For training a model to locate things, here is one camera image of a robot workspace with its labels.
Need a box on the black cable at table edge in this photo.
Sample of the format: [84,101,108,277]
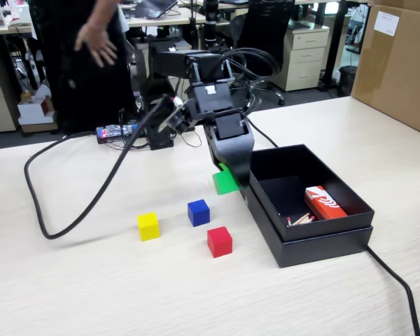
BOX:
[365,244,420,336]

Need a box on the red cube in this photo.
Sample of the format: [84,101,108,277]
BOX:
[206,226,233,259]

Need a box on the white box on floor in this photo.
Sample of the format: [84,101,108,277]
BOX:
[17,94,59,127]

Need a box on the black cable behind box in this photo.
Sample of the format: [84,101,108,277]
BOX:
[246,118,279,148]

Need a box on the green cube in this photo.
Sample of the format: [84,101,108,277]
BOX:
[211,162,242,195]

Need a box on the beige desk with picture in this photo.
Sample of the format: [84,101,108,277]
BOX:
[0,20,34,36]

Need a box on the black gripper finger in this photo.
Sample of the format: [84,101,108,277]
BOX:
[215,133,256,186]
[204,125,229,166]

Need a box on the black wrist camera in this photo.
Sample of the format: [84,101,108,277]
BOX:
[159,96,193,136]

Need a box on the black camera stand pole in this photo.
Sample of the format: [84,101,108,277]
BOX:
[202,0,222,53]

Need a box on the control board with red light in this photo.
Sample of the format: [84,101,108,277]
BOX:
[96,122,141,145]

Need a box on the black trash bin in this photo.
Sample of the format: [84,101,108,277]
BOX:
[337,65,358,98]

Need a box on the black servo wire bundle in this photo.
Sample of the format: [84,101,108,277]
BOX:
[227,47,281,116]

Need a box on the black laptop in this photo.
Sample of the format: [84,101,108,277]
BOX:
[132,0,179,19]

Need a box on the person hand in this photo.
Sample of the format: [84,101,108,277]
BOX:
[75,23,119,68]

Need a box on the beige desk with laptop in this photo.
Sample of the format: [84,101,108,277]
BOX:
[125,6,207,27]

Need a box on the blue cube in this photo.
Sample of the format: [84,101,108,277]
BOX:
[187,199,211,228]

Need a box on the large cardboard box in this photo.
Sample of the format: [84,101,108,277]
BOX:
[349,0,420,139]

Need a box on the black office chair chrome base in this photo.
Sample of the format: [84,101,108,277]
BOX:
[227,0,295,106]

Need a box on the yellow cube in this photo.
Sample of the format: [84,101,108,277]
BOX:
[136,212,161,242]

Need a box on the red white small carton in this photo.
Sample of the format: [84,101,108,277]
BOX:
[304,185,349,221]

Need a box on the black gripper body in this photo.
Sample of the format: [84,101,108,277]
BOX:
[188,80,250,141]

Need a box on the person forearm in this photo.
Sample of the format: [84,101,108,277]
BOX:
[87,0,124,34]

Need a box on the person white shirt torso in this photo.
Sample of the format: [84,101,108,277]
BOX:
[117,5,129,33]

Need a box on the beige three drawer cabinet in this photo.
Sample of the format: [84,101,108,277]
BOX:
[275,26,330,92]

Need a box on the black box inner tray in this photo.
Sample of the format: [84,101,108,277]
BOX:
[248,143,376,242]

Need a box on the thick black camera cable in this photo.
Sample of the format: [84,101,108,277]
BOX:
[23,99,169,241]

